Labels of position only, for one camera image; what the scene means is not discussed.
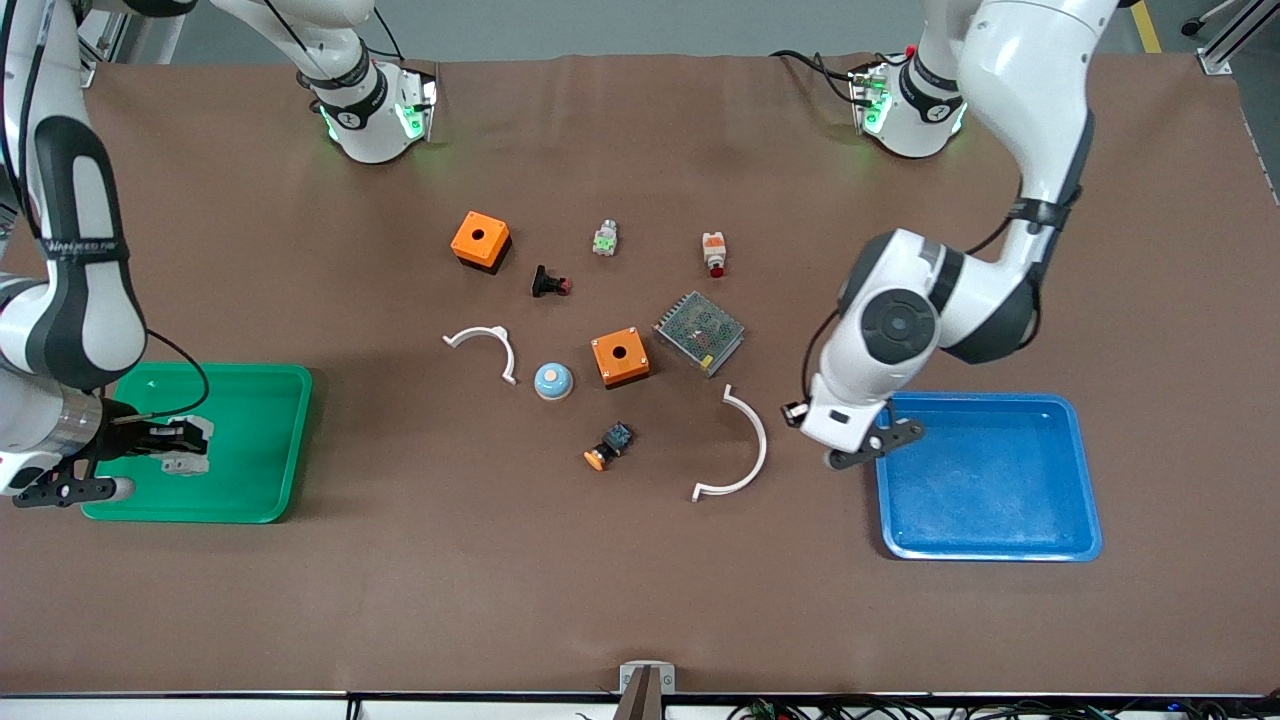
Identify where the aluminium frame profile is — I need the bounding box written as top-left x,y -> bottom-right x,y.
75,0 -> 191,91
1180,0 -> 1269,76

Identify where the metal mesh power supply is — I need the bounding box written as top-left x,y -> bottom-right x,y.
654,291 -> 746,378

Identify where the small white curved clamp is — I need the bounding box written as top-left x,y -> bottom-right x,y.
443,326 -> 519,386

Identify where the green plastic tray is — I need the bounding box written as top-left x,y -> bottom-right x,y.
80,362 -> 314,525

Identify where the black cable at arm base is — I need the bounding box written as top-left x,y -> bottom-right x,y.
770,48 -> 863,103

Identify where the brown table mat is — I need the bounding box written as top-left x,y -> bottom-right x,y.
0,52 -> 1280,698

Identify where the large white curved clamp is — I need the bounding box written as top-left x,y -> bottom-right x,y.
692,384 -> 769,503

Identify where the yellow-orange push button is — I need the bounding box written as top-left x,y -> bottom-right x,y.
583,421 -> 634,472

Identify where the orange box with black base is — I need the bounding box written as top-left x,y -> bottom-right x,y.
590,327 -> 651,390
450,210 -> 513,275

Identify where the blue plastic tray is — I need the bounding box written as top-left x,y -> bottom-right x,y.
870,392 -> 1104,563

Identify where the metal bracket at table edge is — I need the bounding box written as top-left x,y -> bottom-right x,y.
619,660 -> 676,720

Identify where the white breaker with red switch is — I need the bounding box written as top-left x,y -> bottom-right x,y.
160,415 -> 213,476

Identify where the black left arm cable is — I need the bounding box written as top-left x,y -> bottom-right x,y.
800,308 -> 841,401

